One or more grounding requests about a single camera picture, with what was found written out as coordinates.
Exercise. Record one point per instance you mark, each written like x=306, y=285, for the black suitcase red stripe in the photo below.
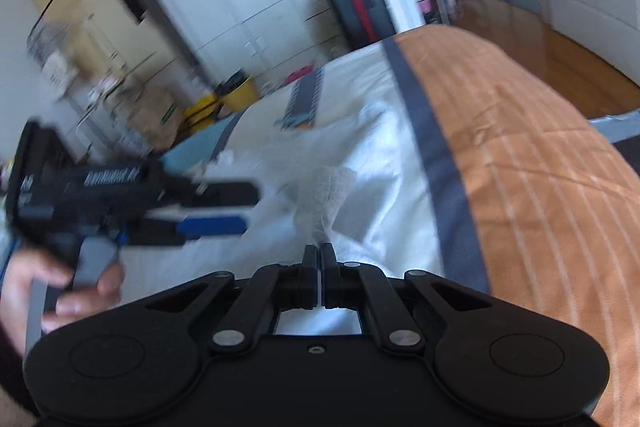
x=360, y=12

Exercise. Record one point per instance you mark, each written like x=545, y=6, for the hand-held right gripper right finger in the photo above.
x=327, y=277

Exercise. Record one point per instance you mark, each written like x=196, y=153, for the person's left hand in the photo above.
x=30, y=292

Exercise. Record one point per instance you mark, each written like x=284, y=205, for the yellow plastic bag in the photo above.
x=202, y=112

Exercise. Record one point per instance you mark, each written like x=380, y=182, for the brown paper bag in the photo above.
x=155, y=117

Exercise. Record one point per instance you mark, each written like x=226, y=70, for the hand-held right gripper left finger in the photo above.
x=311, y=277

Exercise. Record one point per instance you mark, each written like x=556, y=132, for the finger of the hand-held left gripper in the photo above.
x=215, y=193
x=210, y=227

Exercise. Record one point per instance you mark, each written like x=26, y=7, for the pink slipper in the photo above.
x=305, y=73
x=292, y=78

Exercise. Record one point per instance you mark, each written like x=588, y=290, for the striped bed cover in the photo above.
x=525, y=182

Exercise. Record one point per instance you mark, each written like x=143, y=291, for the yellow trash bin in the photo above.
x=240, y=94

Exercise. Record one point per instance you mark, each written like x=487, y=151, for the light grey sweatshirt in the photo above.
x=360, y=207

